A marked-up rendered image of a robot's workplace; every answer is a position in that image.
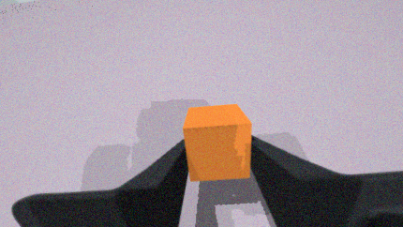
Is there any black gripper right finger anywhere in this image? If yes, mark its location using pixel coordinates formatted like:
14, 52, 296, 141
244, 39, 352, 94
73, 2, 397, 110
250, 135, 403, 227

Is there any orange block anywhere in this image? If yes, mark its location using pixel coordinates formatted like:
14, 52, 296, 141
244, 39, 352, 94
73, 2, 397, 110
183, 104, 252, 182

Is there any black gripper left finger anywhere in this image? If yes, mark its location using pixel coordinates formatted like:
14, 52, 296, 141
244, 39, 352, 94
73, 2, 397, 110
11, 139, 188, 227

